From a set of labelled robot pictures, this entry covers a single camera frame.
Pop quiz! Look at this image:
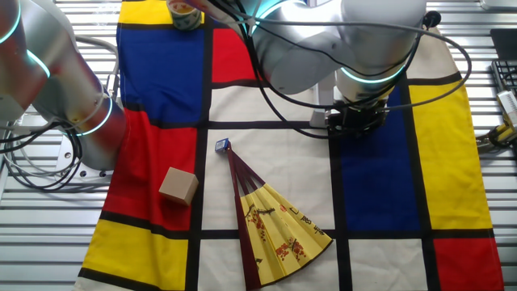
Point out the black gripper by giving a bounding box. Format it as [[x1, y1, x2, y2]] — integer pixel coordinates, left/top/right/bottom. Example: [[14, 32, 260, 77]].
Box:
[[326, 100, 389, 138]]

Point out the colour block tablecloth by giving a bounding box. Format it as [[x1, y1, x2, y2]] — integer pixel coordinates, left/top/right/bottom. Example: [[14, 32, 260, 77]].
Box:
[[74, 0, 506, 291]]

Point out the yellow folding paper fan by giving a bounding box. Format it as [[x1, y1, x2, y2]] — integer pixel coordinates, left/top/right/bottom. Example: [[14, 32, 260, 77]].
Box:
[[214, 137, 334, 291]]

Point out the black keyboard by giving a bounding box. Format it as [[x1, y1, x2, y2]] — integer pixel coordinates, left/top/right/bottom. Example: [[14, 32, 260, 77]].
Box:
[[490, 59, 517, 95]]

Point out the black screen panel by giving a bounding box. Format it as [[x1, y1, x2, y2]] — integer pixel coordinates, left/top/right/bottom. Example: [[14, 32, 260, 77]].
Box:
[[490, 27, 517, 61]]

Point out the wooden cube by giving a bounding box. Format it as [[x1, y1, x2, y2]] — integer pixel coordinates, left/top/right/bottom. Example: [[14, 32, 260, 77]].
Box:
[[158, 167, 200, 206]]

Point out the clear tape roll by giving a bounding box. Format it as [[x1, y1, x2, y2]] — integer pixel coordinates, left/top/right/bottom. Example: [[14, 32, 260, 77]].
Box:
[[166, 0, 203, 32]]

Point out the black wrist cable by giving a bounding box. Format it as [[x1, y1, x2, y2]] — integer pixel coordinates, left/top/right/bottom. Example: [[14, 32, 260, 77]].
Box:
[[209, 0, 443, 141]]

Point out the thick white cable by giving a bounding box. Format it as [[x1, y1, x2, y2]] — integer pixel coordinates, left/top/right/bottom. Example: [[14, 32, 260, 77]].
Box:
[[72, 35, 120, 102]]

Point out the black base cable bundle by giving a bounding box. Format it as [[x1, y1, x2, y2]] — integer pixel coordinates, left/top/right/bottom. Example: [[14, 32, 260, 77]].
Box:
[[0, 119, 86, 192]]

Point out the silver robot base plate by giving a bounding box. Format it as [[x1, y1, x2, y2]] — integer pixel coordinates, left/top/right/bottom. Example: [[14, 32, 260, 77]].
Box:
[[54, 135, 118, 181]]

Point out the thin white cable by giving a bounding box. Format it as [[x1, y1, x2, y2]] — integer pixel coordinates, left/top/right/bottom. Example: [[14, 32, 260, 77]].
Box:
[[7, 116, 84, 181]]

